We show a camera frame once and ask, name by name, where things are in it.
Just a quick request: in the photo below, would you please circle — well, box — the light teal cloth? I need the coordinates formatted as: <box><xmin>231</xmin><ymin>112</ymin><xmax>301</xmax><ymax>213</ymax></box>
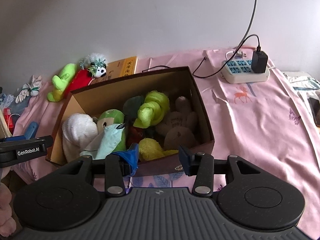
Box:
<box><xmin>80</xmin><ymin>124</ymin><xmax>126</xmax><ymax>160</ymax></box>

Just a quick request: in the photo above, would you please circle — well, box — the neon yellow knotted cloth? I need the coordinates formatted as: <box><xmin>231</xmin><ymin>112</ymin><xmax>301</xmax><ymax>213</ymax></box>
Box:
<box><xmin>133</xmin><ymin>90</ymin><xmax>170</xmax><ymax>129</ymax></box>

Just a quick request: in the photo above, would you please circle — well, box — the white fluffy towel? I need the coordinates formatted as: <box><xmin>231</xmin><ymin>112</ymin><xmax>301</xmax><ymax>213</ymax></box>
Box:
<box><xmin>62</xmin><ymin>113</ymin><xmax>98</xmax><ymax>163</ymax></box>

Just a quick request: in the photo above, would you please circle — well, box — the pink person hand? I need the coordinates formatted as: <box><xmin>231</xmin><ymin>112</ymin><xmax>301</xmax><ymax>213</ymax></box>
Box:
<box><xmin>0</xmin><ymin>183</ymin><xmax>16</xmax><ymax>237</ymax></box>

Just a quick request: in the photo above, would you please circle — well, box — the yellow plush ball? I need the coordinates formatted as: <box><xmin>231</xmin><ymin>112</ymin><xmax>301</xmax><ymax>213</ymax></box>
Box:
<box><xmin>138</xmin><ymin>138</ymin><xmax>178</xmax><ymax>161</ymax></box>

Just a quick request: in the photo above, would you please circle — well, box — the beige plush bear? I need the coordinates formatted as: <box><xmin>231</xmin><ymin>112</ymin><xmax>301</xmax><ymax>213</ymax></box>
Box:
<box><xmin>156</xmin><ymin>96</ymin><xmax>197</xmax><ymax>151</ymax></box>

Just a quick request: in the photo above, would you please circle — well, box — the brown cardboard box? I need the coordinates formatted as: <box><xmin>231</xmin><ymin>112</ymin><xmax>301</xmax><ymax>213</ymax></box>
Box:
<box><xmin>46</xmin><ymin>67</ymin><xmax>214</xmax><ymax>177</ymax></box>

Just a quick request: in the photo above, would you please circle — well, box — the green smiling plush toy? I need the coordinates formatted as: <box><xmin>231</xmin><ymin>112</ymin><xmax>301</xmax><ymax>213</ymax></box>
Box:
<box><xmin>97</xmin><ymin>109</ymin><xmax>126</xmax><ymax>155</ymax></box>

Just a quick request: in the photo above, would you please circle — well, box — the teal fluffy plush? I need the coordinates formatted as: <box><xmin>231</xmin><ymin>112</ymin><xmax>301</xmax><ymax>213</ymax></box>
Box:
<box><xmin>123</xmin><ymin>95</ymin><xmax>144</xmax><ymax>125</ymax></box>

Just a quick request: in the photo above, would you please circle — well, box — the white knotted cloth toy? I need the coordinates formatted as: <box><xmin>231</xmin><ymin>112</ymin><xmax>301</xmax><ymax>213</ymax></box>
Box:
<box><xmin>15</xmin><ymin>75</ymin><xmax>42</xmax><ymax>103</ymax></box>

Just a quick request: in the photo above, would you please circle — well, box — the green yellow plush toy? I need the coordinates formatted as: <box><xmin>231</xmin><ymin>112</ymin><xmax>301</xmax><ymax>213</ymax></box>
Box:
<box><xmin>47</xmin><ymin>63</ymin><xmax>78</xmax><ymax>102</ymax></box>

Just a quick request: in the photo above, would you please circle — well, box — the pink bed sheet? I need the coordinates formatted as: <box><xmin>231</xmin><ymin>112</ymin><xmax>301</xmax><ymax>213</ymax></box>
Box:
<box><xmin>15</xmin><ymin>50</ymin><xmax>319</xmax><ymax>239</ymax></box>

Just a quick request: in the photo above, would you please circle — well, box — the yellow book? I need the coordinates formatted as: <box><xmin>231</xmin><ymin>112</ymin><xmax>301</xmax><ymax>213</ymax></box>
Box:
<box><xmin>90</xmin><ymin>56</ymin><xmax>138</xmax><ymax>85</ymax></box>

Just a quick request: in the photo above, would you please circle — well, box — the red plush toy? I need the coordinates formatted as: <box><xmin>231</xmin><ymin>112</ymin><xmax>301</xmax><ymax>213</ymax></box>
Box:
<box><xmin>63</xmin><ymin>69</ymin><xmax>94</xmax><ymax>99</ymax></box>

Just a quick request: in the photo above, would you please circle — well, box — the white panda plush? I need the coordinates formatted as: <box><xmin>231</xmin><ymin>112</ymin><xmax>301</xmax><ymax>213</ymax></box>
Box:
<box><xmin>80</xmin><ymin>53</ymin><xmax>107</xmax><ymax>78</ymax></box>

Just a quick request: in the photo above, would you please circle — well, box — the white power strip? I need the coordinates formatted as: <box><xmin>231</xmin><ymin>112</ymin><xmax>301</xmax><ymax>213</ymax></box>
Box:
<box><xmin>221</xmin><ymin>60</ymin><xmax>270</xmax><ymax>84</ymax></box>

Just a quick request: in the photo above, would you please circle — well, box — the black power adapter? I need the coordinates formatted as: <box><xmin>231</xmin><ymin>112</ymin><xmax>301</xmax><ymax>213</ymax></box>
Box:
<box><xmin>251</xmin><ymin>51</ymin><xmax>268</xmax><ymax>74</ymax></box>

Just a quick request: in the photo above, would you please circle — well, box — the grey power cable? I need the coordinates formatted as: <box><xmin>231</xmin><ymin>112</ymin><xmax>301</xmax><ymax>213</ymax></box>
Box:
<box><xmin>191</xmin><ymin>0</ymin><xmax>262</xmax><ymax>79</ymax></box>

